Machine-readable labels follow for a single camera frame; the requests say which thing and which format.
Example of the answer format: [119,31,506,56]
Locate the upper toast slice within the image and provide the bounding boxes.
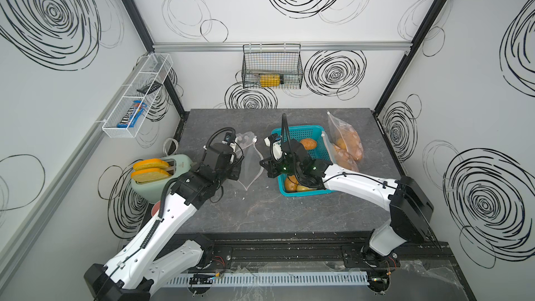
[132,158,170,171]

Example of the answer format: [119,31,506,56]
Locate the potato bottom left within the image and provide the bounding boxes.
[284,176,299,193]

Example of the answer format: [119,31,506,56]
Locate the black wire wall basket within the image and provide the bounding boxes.
[241,43,304,90]

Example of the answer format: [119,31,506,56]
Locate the clear zipper bag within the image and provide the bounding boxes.
[228,132,263,191]
[321,131,359,172]
[327,112,364,162]

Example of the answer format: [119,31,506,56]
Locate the mint green toaster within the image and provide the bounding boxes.
[130,154,193,204]

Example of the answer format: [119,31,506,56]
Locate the potato top right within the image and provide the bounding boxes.
[300,138,318,151]

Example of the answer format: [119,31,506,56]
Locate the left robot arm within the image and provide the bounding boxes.
[84,142,243,300]

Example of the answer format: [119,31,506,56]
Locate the white slotted cable duct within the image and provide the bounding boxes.
[164,271,369,288]

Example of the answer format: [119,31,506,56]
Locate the lower toast slice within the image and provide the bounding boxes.
[131,169,171,183]

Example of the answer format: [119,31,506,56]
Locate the white toaster cable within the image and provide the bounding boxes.
[162,137,180,156]

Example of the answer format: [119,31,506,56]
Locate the yellow item in basket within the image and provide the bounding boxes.
[259,74,282,88]

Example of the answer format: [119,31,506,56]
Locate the teal plastic basket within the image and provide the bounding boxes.
[270,124,339,197]

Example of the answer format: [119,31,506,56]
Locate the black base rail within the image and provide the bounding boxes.
[166,233,452,270]

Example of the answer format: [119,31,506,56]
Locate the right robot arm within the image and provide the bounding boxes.
[260,135,436,261]

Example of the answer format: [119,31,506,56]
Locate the white wire shelf basket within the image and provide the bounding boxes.
[102,52,173,139]

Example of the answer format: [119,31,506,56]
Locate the blue candy packet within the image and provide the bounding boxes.
[116,100,146,128]

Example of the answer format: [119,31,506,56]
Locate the black remote control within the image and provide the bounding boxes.
[137,82,162,96]

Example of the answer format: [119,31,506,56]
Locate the toast slice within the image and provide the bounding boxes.
[132,158,170,171]
[131,169,171,183]

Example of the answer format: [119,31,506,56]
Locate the green yellowish potato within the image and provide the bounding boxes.
[297,185,312,192]

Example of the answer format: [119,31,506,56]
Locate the red cup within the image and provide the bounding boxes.
[151,202,161,216]

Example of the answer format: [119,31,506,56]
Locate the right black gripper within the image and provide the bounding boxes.
[259,153,303,177]

